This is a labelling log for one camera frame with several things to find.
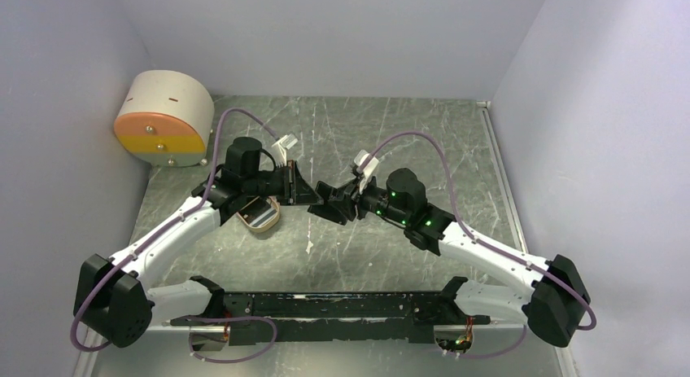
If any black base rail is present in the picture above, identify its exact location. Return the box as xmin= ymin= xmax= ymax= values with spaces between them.
xmin=171 ymin=291 xmax=491 ymax=346

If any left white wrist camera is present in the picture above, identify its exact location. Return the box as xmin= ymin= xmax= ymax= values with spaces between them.
xmin=269 ymin=134 xmax=299 ymax=167

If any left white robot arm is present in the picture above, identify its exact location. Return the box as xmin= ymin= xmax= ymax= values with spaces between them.
xmin=70 ymin=134 xmax=323 ymax=352

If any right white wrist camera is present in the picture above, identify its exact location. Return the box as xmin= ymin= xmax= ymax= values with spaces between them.
xmin=354 ymin=150 xmax=380 ymax=194

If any purple cable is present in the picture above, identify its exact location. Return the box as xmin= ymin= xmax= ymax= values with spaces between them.
xmin=358 ymin=131 xmax=598 ymax=331
xmin=69 ymin=107 xmax=282 ymax=353

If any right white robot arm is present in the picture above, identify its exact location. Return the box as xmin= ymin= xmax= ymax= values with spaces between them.
xmin=329 ymin=169 xmax=596 ymax=348

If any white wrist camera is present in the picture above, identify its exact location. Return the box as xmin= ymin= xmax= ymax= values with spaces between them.
xmin=269 ymin=134 xmax=299 ymax=167
xmin=354 ymin=150 xmax=380 ymax=194

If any beige wooden card tray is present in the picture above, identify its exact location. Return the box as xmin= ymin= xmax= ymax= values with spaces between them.
xmin=236 ymin=197 xmax=281 ymax=233

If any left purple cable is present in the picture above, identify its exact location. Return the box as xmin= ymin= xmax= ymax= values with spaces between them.
xmin=69 ymin=107 xmax=282 ymax=353

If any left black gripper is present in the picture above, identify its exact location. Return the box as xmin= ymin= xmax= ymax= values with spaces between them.
xmin=244 ymin=160 xmax=325 ymax=207

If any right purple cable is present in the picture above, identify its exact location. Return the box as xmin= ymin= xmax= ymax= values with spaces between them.
xmin=358 ymin=131 xmax=598 ymax=331

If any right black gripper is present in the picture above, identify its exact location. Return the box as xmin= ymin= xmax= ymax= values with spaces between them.
xmin=329 ymin=172 xmax=409 ymax=226

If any round pastel drawer box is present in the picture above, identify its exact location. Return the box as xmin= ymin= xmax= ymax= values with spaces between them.
xmin=113 ymin=70 xmax=215 ymax=167

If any black leather card holder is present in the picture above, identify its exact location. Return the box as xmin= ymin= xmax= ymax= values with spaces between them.
xmin=308 ymin=180 xmax=357 ymax=226

